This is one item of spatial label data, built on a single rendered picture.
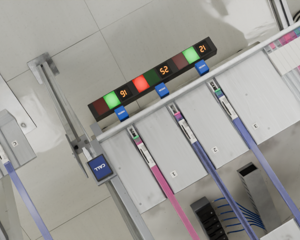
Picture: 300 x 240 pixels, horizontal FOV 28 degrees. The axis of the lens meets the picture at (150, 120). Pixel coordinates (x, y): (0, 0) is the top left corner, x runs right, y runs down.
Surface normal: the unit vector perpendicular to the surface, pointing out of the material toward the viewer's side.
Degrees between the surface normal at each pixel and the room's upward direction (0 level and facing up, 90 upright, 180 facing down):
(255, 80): 42
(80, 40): 0
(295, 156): 0
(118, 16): 0
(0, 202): 90
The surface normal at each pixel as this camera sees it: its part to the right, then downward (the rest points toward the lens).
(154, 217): 0.30, 0.37
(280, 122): -0.05, -0.25
